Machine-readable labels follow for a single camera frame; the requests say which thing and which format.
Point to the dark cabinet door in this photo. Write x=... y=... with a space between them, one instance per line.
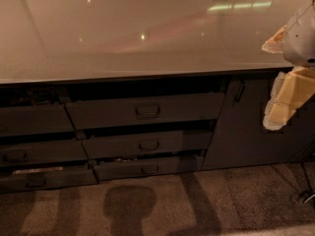
x=240 y=138

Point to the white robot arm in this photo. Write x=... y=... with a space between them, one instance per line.
x=296 y=42

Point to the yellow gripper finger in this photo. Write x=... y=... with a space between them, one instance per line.
x=289 y=92
x=275 y=44

